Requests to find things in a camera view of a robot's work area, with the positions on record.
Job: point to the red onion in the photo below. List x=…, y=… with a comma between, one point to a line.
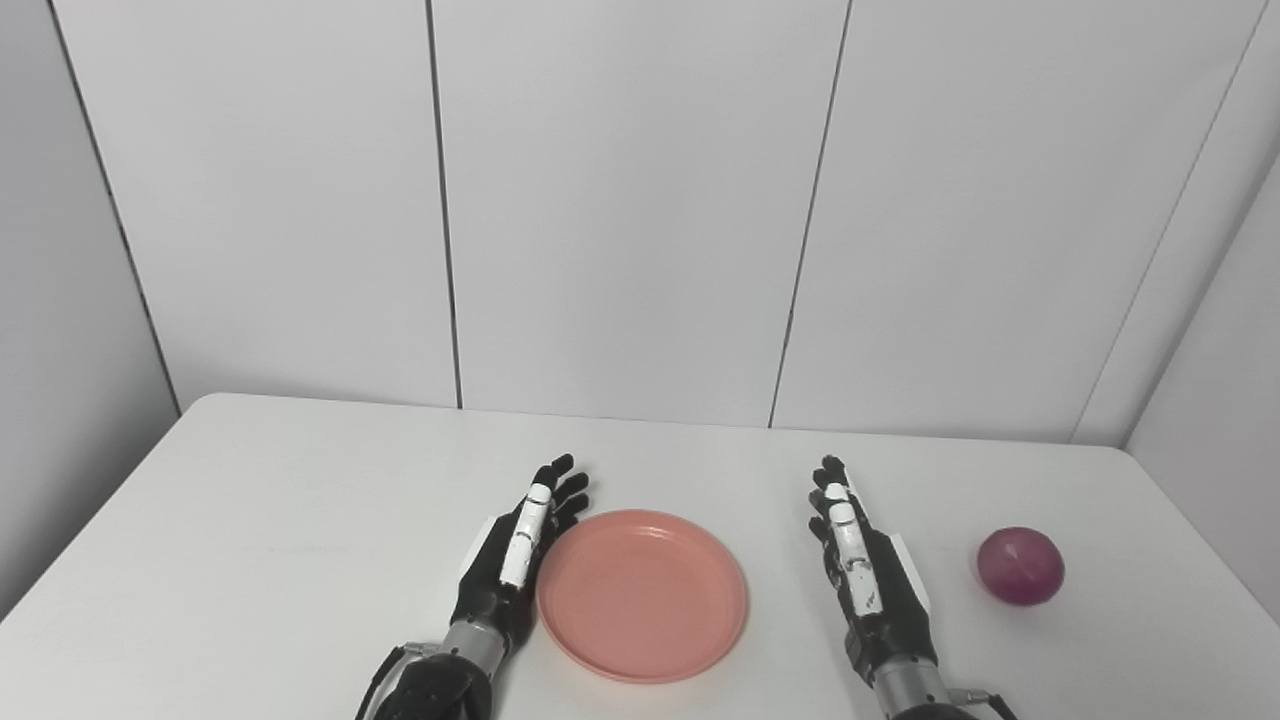
x=1020, y=567

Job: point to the pink plastic plate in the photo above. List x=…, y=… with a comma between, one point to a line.
x=642, y=595

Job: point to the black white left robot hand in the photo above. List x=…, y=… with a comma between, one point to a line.
x=495, y=585

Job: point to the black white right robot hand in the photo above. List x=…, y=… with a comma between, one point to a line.
x=885, y=600

